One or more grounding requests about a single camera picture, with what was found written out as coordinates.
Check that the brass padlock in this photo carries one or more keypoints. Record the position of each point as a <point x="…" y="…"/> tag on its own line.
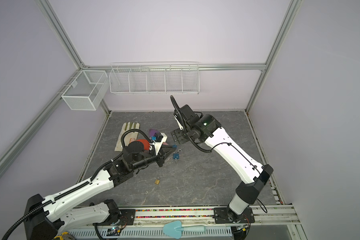
<point x="157" y="181"/>

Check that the white mesh box basket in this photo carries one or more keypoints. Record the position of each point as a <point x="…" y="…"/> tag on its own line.
<point x="87" y="90"/>

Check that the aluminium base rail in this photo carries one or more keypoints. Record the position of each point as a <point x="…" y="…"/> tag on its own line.
<point x="208" y="216"/>

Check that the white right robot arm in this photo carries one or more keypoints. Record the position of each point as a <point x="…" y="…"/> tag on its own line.
<point x="208" y="135"/>

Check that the white wire shelf basket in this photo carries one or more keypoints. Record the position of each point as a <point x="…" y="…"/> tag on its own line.
<point x="155" y="78"/>

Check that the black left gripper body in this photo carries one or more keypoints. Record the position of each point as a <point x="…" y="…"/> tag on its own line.
<point x="159" y="158"/>

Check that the purple garden trowel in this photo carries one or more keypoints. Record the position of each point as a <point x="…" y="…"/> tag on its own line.
<point x="154" y="132"/>

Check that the red rubber glove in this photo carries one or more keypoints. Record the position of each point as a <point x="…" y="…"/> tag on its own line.
<point x="143" y="141"/>

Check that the yellow black pliers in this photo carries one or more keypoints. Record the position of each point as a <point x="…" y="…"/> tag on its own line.
<point x="64" y="236"/>

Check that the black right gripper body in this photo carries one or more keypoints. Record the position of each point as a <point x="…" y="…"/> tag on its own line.
<point x="181" y="135"/>

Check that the cream and green work glove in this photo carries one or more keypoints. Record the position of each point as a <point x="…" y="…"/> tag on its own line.
<point x="127" y="139"/>

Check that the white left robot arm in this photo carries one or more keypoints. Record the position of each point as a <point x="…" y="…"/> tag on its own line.
<point x="47" y="217"/>

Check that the teal garden trowel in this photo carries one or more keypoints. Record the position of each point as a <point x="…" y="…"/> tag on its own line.
<point x="175" y="229"/>

